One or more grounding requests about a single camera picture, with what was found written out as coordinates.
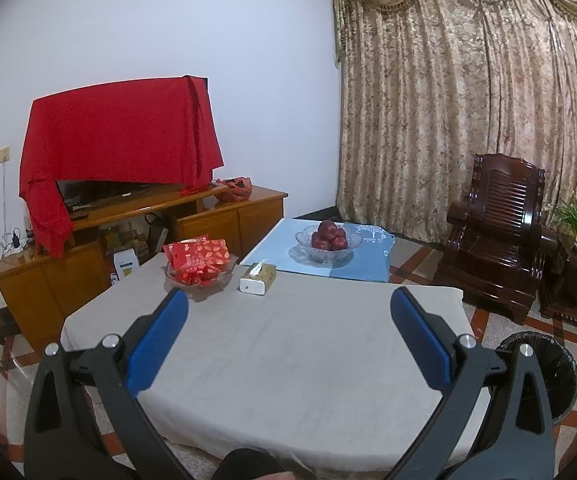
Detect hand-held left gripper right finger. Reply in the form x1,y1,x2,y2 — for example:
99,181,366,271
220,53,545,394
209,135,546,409
390,286,555,480

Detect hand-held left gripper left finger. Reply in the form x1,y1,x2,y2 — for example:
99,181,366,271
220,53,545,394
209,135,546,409
24,287,192,480

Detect black trash bin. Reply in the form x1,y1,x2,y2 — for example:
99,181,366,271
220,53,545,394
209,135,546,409
496,331,577,423

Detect dark wooden side table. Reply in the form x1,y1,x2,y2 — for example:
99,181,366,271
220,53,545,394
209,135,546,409
539,232,577,328

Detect glass candy bowl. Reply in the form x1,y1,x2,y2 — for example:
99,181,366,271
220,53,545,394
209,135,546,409
165,254,239,293

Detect red patterned gift packets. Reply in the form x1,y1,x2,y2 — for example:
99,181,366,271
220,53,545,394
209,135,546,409
162,238,230,283

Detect black bag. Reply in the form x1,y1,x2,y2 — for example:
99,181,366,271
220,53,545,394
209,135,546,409
146,212,169,256

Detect white tissue box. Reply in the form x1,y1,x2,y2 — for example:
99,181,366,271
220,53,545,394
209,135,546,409
239,260,277,295

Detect wooden television cabinet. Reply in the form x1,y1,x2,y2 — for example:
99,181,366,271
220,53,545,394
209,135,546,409
0,185,289,353

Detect pile of red apples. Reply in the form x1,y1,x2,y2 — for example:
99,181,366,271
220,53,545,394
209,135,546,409
311,220,348,251

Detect glass fruit bowl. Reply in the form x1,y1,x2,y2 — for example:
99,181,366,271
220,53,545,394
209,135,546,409
288,223,363,266

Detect dark wooden armchair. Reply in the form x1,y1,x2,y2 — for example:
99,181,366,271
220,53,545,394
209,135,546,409
433,154,559,325

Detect person's dark trouser knee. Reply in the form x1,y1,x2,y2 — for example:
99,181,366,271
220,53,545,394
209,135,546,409
213,449,309,480

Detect blue coffee table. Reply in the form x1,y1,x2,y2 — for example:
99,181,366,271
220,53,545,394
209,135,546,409
245,217,395,283

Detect black television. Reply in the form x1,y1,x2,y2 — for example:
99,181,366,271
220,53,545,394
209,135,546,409
56,179,182,213

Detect red plastic bag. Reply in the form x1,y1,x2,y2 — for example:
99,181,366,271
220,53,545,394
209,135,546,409
217,176,253,203

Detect white power strip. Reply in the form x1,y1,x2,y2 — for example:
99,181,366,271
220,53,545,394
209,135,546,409
0,227,32,256

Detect red cloth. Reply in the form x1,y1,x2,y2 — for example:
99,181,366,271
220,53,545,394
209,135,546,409
18,75,225,259

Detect beige floral curtain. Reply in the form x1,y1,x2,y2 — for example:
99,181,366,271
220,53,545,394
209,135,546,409
331,0,577,256

